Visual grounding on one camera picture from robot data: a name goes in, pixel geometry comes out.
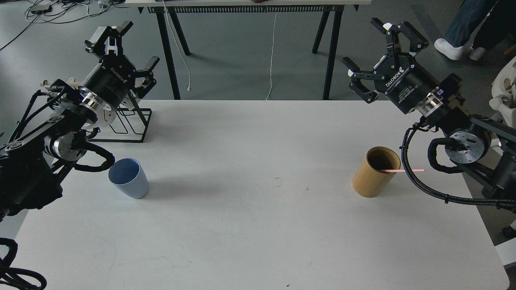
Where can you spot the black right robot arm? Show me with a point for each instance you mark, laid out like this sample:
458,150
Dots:
473,144

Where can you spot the wooden rack rod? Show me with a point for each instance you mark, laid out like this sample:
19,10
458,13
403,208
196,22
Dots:
46,83

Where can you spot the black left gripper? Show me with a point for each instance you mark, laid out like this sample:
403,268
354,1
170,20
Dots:
114,75

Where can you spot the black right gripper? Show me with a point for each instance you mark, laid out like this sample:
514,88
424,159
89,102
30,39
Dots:
407,87

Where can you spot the black wire dish rack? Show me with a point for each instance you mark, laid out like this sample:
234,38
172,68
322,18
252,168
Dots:
128,123

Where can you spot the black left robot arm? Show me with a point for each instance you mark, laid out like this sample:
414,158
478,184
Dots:
51,138

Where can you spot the bamboo cylindrical holder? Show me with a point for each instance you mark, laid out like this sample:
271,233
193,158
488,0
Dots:
369,180

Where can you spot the pink chopstick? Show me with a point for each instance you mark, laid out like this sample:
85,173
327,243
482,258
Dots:
401,170

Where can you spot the person's legs and shoes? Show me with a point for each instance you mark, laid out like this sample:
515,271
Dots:
494,20

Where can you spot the blue cup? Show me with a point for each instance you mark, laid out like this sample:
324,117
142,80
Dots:
128,176

